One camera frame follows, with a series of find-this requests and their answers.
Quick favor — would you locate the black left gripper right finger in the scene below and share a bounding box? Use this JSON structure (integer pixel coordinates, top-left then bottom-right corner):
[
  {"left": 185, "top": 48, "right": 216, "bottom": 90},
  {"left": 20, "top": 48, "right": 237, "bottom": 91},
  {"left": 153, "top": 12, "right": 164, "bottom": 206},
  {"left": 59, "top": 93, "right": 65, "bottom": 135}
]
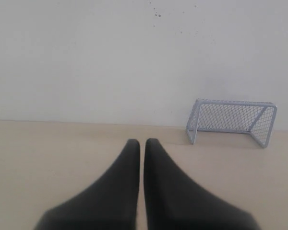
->
[{"left": 144, "top": 138, "right": 260, "bottom": 230}]

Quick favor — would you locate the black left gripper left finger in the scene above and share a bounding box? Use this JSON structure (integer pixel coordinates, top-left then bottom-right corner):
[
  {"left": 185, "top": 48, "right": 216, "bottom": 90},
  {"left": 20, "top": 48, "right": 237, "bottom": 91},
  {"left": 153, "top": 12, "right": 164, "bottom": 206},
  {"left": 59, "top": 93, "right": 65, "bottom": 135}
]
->
[{"left": 35, "top": 139, "right": 140, "bottom": 230}]

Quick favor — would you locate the small white soccer goal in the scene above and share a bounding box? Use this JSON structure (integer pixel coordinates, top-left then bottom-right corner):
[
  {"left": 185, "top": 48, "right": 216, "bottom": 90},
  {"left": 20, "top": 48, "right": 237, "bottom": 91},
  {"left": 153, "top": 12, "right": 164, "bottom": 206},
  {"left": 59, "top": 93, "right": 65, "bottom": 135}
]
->
[{"left": 186, "top": 99, "right": 277, "bottom": 148}]

